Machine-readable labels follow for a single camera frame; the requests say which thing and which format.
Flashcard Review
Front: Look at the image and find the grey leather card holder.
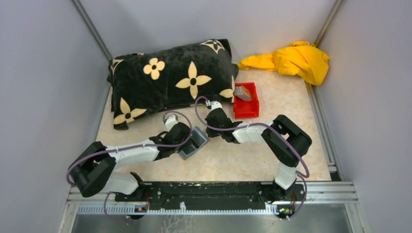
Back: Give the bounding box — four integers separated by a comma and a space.
179, 127, 209, 160

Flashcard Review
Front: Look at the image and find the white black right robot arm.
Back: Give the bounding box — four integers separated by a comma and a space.
205, 108, 312, 200

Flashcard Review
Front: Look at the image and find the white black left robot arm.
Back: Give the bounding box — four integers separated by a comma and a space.
67, 122, 191, 201

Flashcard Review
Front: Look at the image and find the stack of credit cards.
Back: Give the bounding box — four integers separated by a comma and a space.
234, 85, 253, 101

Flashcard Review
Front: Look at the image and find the red plastic bin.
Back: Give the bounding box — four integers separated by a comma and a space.
233, 82, 259, 119

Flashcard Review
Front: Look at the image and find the black floral pillow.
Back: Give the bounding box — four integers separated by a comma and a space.
107, 39, 239, 130

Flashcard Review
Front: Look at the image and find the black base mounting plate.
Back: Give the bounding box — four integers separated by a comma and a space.
115, 182, 304, 211

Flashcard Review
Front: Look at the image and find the yellow cloth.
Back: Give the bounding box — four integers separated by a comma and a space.
238, 41, 330, 86

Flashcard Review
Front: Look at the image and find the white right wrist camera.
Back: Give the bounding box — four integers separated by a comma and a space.
206, 100, 222, 111

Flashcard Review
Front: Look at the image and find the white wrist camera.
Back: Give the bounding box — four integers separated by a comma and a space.
164, 114, 179, 131
206, 100, 222, 111

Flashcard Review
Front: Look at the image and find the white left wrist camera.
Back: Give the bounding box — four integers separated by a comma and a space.
164, 114, 179, 131

